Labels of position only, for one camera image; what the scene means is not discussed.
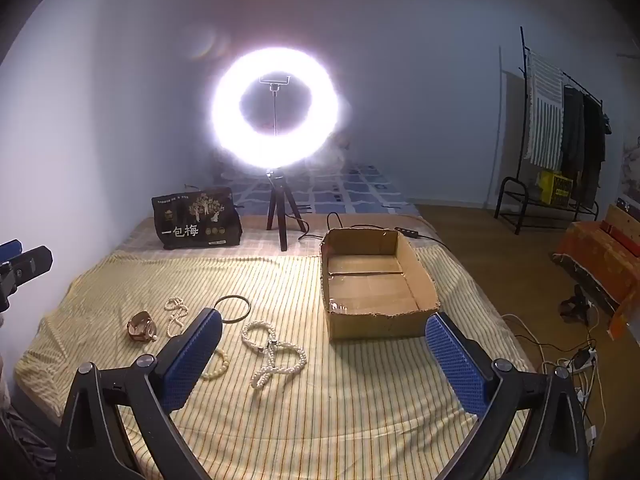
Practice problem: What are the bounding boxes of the black clamp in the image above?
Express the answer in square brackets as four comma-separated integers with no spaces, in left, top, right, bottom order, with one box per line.
[560,285,595,322]

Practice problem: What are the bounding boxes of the white ring light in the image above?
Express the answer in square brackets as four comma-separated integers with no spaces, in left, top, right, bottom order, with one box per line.
[209,47,347,170]

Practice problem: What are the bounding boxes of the black clothes rack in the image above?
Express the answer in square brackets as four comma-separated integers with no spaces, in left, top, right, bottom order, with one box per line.
[494,26,608,236]

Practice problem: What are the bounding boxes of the orange cloth-covered bench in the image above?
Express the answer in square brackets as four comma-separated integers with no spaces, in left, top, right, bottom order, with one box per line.
[552,203,640,331]

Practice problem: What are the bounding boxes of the yellow box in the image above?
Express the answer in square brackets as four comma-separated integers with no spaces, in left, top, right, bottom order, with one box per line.
[537,170,574,206]

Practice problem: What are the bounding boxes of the white cables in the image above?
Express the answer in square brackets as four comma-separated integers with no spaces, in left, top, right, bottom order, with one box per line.
[500,300,603,448]

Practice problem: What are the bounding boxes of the black tripod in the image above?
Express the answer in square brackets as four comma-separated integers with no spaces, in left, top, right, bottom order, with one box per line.
[265,167,308,252]

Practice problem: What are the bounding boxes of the blue checkered bed sheet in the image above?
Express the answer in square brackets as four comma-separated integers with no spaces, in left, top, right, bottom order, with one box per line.
[220,160,418,216]

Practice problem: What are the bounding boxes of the phone holder on pole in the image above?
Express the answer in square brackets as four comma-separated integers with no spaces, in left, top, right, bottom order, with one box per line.
[259,74,292,136]

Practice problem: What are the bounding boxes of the wall poster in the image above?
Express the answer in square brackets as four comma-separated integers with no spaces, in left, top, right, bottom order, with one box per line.
[621,140,640,203]

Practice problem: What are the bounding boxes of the small pearl bracelet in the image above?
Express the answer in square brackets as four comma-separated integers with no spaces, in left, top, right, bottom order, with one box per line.
[165,297,189,338]

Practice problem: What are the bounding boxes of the dark grey garment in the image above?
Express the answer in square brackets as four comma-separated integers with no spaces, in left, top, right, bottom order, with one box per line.
[560,85,586,176]

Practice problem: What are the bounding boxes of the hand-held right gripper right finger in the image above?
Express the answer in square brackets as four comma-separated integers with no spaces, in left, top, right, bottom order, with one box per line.
[424,311,591,480]

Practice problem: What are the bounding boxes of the black cable with inline remote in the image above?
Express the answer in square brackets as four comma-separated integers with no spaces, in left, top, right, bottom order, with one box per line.
[297,211,451,251]

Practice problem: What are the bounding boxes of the black garment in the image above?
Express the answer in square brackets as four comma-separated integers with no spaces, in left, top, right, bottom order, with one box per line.
[581,95,611,211]

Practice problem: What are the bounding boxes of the beige plaid bed cover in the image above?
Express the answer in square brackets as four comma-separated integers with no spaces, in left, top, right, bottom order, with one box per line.
[115,212,451,261]

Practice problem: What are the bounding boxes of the black printed bag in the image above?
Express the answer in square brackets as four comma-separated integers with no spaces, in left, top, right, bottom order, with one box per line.
[151,186,243,251]

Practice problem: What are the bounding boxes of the cream bead bracelet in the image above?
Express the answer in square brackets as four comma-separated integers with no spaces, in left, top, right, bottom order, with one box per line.
[200,347,230,380]

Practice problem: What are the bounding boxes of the white power strip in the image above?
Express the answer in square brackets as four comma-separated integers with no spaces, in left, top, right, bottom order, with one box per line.
[570,347,599,373]

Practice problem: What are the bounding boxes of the cardboard box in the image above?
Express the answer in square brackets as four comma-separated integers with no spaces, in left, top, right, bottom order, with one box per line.
[320,227,442,343]

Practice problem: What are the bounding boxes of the striped towel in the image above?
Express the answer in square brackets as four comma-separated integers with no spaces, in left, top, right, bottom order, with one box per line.
[522,51,566,171]

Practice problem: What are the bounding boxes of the black bangle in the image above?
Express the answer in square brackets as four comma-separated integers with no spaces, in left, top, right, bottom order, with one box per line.
[214,295,251,324]

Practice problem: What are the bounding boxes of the long pearl necklace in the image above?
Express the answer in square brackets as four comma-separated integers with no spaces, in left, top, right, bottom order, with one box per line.
[241,320,307,392]

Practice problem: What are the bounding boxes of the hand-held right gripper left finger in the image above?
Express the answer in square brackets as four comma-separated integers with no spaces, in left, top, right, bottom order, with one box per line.
[54,307,223,480]

